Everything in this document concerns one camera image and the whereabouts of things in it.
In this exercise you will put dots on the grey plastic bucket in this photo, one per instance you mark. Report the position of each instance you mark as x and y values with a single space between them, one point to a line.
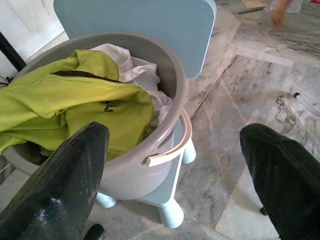
140 175

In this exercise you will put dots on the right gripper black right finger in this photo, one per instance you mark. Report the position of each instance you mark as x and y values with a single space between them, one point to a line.
287 187

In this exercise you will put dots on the lime green garment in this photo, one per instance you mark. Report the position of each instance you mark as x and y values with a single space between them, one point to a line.
75 100

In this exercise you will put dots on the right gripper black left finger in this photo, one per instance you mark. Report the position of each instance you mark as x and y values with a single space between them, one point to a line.
62 187

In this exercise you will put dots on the white garment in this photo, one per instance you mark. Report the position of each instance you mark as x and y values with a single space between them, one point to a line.
140 72

